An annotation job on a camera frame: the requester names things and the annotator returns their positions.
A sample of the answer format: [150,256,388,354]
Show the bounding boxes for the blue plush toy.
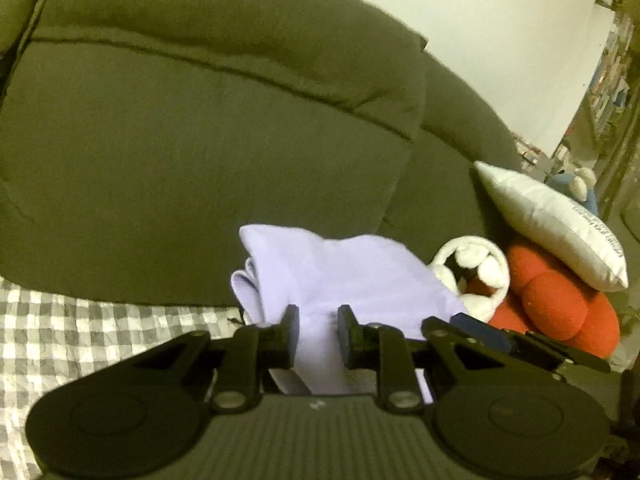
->
[545,167,601,218]

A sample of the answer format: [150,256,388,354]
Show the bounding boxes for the white pillow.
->
[472,160,630,292]

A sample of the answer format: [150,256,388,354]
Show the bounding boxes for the grey white checkered blanket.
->
[0,275,251,480]

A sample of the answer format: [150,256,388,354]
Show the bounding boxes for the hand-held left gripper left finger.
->
[127,305,300,413]

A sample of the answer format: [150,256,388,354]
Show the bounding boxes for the white fluffy earmuffs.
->
[430,235,511,322]

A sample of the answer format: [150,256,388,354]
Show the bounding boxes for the lavender pants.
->
[230,224,466,403]

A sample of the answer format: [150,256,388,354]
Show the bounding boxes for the cluttered wall shelf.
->
[515,0,640,186]

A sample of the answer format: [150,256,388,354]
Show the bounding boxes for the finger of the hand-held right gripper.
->
[451,312,612,374]

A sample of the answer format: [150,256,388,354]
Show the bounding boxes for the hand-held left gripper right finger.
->
[337,305,501,413]

